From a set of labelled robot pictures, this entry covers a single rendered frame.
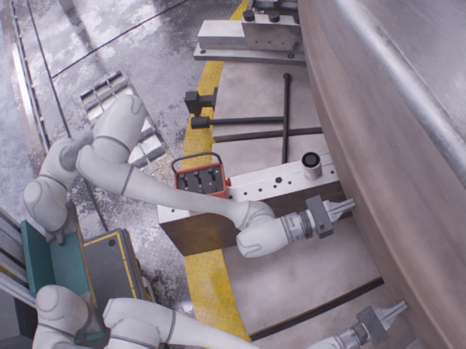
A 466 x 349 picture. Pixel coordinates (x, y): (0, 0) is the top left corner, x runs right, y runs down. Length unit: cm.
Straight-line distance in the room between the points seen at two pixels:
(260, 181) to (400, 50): 123
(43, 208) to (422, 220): 142
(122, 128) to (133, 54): 228
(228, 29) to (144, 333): 212
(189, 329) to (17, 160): 261
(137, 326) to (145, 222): 170
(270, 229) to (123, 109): 59
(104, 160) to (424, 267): 100
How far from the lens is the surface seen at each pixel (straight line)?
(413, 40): 101
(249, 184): 207
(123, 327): 128
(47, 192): 202
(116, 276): 249
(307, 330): 221
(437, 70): 96
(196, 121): 272
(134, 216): 296
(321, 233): 160
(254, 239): 159
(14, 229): 203
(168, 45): 373
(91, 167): 151
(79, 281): 207
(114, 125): 155
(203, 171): 201
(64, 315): 181
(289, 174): 207
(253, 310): 226
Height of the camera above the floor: 248
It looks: 59 degrees down
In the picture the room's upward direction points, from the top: 21 degrees counter-clockwise
